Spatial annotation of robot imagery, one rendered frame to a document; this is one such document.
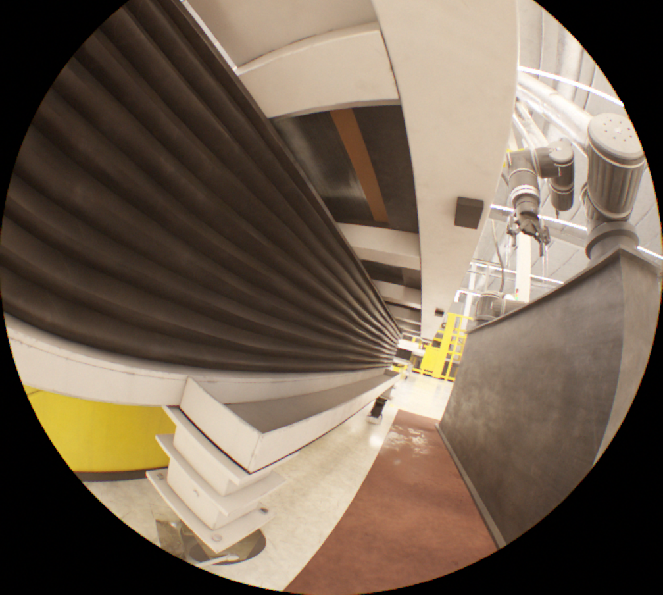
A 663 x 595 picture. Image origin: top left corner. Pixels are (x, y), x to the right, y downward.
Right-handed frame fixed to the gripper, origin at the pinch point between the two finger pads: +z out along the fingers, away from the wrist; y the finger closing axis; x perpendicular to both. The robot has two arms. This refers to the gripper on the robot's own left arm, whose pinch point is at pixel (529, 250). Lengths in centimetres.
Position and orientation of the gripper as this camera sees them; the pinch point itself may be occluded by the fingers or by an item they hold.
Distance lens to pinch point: 72.7
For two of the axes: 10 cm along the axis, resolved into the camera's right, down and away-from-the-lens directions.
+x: 2.7, 3.8, 8.9
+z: -3.3, 9.0, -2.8
